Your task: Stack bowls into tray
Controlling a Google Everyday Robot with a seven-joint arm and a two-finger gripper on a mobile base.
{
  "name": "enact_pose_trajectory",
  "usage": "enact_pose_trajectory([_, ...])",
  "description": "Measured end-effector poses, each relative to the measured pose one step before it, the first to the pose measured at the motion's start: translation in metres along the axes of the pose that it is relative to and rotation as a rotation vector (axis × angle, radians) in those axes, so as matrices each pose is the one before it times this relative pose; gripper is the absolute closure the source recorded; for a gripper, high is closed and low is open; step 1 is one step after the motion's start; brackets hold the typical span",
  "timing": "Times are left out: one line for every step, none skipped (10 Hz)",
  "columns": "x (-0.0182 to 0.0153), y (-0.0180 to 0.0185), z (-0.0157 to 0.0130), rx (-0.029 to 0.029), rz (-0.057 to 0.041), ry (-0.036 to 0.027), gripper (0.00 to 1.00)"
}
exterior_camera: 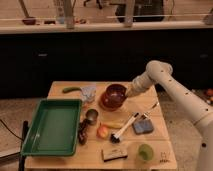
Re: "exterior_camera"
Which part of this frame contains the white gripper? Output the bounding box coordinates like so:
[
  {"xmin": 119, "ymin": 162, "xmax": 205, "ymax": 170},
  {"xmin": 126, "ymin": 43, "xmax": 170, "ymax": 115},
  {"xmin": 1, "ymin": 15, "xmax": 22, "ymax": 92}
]
[{"xmin": 126, "ymin": 75, "xmax": 149, "ymax": 98}]

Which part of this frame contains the dark red bowl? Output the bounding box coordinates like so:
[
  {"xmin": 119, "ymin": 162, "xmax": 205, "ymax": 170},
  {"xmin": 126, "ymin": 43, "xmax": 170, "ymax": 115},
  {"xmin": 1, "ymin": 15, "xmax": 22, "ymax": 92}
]
[{"xmin": 103, "ymin": 84, "xmax": 126, "ymax": 108}]

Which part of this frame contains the orange-brown bowl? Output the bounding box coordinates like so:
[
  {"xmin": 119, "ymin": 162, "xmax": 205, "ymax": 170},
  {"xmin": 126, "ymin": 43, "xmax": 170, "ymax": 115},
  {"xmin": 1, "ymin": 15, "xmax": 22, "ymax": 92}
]
[{"xmin": 99, "ymin": 92, "xmax": 126, "ymax": 111}]

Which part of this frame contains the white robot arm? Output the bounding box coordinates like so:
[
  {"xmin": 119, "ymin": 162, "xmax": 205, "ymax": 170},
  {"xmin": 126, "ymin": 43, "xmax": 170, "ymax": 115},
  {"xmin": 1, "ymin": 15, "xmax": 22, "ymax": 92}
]
[{"xmin": 126, "ymin": 60, "xmax": 213, "ymax": 171}]

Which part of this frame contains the green plastic tray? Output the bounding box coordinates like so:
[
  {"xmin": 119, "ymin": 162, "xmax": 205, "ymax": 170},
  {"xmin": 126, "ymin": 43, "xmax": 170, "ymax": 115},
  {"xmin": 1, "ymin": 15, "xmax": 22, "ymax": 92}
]
[{"xmin": 21, "ymin": 99, "xmax": 82, "ymax": 156}]

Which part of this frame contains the metal fork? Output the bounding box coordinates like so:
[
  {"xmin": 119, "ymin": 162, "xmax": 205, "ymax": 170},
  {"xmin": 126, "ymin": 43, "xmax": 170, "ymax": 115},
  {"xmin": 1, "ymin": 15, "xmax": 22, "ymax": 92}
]
[{"xmin": 141, "ymin": 102, "xmax": 159, "ymax": 119}]

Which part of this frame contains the blue sponge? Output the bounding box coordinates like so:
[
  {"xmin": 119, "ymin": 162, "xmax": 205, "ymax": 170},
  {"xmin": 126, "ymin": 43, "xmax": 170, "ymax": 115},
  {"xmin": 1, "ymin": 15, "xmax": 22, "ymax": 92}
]
[{"xmin": 132, "ymin": 120, "xmax": 154, "ymax": 135}]

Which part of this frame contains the yellow banana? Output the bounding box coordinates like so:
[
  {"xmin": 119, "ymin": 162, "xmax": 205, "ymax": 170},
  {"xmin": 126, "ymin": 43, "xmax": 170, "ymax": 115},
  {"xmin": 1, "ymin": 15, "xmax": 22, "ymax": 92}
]
[{"xmin": 103, "ymin": 122, "xmax": 124, "ymax": 129}]

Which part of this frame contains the crumpled blue-white cloth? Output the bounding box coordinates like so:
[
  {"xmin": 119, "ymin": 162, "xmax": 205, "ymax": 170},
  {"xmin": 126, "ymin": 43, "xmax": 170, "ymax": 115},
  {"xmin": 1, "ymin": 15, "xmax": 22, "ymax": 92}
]
[{"xmin": 81, "ymin": 85, "xmax": 96, "ymax": 103}]

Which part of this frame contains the wooden table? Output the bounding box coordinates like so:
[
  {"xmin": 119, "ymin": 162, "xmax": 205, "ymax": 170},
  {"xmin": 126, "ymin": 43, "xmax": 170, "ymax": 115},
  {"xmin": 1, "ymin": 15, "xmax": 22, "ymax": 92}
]
[{"xmin": 25, "ymin": 82, "xmax": 177, "ymax": 171}]

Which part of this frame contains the small metal cup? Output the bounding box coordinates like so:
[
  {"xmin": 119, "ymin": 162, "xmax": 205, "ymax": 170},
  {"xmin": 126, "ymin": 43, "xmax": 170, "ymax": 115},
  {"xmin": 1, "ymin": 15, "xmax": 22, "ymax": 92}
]
[{"xmin": 86, "ymin": 109, "xmax": 98, "ymax": 125}]

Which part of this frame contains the orange-red apple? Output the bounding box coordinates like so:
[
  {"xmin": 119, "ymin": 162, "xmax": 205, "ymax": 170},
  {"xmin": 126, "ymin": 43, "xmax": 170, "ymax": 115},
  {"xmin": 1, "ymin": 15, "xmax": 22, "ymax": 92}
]
[{"xmin": 97, "ymin": 124, "xmax": 109, "ymax": 139}]

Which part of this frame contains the green cup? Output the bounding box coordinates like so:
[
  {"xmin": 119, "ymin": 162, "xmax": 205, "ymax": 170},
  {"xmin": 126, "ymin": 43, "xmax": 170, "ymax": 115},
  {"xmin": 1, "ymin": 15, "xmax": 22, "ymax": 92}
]
[{"xmin": 138, "ymin": 144, "xmax": 154, "ymax": 162}]

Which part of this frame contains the dark brown bottle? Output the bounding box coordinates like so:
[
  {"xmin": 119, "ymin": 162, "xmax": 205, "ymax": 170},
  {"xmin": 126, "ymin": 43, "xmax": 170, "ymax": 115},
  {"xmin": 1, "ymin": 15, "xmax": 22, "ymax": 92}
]
[{"xmin": 78, "ymin": 119, "xmax": 88, "ymax": 145}]

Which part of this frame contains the green cucumber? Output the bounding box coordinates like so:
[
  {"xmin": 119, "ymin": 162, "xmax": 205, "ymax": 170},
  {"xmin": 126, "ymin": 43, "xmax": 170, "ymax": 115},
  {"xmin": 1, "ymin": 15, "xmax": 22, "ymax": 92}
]
[{"xmin": 62, "ymin": 87, "xmax": 81, "ymax": 93}]

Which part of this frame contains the small wooden block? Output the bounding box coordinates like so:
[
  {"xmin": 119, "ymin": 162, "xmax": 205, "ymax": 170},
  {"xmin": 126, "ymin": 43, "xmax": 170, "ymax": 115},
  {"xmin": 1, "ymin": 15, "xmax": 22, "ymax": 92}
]
[{"xmin": 101, "ymin": 148, "xmax": 128, "ymax": 162}]

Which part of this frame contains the dark bowl on shelf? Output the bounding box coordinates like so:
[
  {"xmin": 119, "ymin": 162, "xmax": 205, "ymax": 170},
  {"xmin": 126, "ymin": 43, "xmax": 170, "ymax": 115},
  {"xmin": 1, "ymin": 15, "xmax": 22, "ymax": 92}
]
[{"xmin": 22, "ymin": 17, "xmax": 36, "ymax": 25}]

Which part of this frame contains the white-handled dish brush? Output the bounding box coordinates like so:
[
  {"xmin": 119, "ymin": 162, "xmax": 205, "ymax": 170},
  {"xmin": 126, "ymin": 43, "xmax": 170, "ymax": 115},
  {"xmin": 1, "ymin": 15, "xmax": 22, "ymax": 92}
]
[{"xmin": 110, "ymin": 113, "xmax": 138, "ymax": 143}]

